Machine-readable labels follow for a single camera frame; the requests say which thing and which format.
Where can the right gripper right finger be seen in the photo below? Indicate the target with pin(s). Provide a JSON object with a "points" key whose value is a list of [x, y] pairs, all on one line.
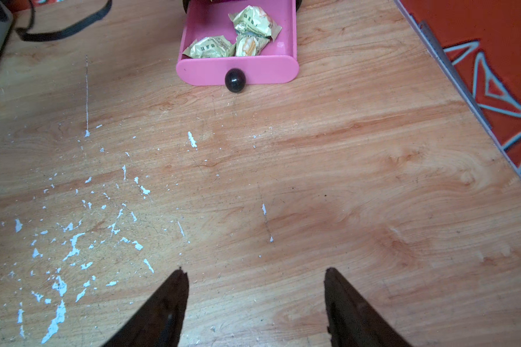
{"points": [[352, 320]]}

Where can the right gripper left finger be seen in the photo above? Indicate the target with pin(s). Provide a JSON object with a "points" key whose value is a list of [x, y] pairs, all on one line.
{"points": [[160, 320]]}

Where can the pink bottom drawer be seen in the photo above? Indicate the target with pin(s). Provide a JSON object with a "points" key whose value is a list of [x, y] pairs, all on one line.
{"points": [[276, 64]]}

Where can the green cookie packet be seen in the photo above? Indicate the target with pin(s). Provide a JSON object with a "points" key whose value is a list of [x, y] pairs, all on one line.
{"points": [[210, 47], [255, 21], [250, 45]]}

